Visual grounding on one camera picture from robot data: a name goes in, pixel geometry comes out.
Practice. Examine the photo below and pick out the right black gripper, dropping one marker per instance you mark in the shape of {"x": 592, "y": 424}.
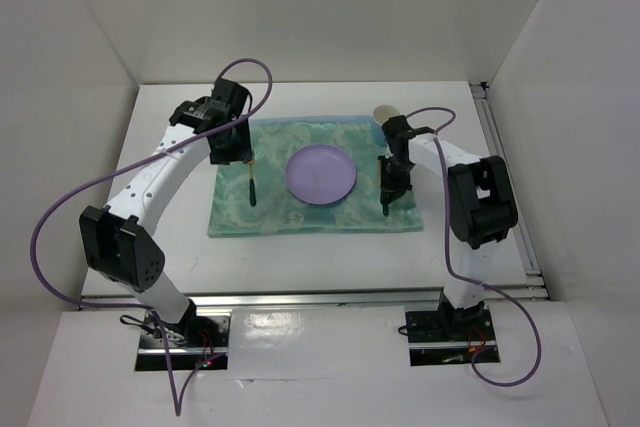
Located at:
{"x": 387, "y": 185}

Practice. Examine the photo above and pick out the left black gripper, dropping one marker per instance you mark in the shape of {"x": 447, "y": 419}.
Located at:
{"x": 242, "y": 152}

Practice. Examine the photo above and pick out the gold fork green handle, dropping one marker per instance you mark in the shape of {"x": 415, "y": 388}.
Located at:
{"x": 252, "y": 185}

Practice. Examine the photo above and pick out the light blue mug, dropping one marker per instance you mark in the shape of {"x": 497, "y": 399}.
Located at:
{"x": 380, "y": 115}

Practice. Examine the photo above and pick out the lilac plastic plate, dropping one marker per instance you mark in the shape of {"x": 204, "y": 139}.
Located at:
{"x": 320, "y": 174}

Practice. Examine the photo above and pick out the teal patterned satin cloth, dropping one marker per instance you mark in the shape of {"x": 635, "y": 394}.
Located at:
{"x": 278, "y": 211}

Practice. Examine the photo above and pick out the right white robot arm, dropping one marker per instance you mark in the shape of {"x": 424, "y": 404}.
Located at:
{"x": 480, "y": 210}

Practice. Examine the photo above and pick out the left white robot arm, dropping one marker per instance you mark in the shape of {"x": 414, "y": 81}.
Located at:
{"x": 118, "y": 239}

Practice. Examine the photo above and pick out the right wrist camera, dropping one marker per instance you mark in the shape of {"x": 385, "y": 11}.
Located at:
{"x": 395, "y": 126}

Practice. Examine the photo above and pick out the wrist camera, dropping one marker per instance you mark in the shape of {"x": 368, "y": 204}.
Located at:
{"x": 395, "y": 126}
{"x": 231, "y": 93}

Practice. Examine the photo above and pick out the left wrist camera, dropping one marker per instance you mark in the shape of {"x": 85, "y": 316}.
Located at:
{"x": 231, "y": 93}

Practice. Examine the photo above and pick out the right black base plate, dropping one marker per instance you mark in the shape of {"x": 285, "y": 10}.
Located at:
{"x": 430, "y": 327}

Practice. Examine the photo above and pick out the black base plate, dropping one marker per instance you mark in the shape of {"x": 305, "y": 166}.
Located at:
{"x": 191, "y": 331}
{"x": 430, "y": 327}

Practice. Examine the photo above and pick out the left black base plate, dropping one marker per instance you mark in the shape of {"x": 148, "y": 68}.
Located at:
{"x": 191, "y": 331}

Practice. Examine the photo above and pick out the aluminium frame rail front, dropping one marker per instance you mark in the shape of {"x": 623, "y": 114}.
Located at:
{"x": 337, "y": 298}

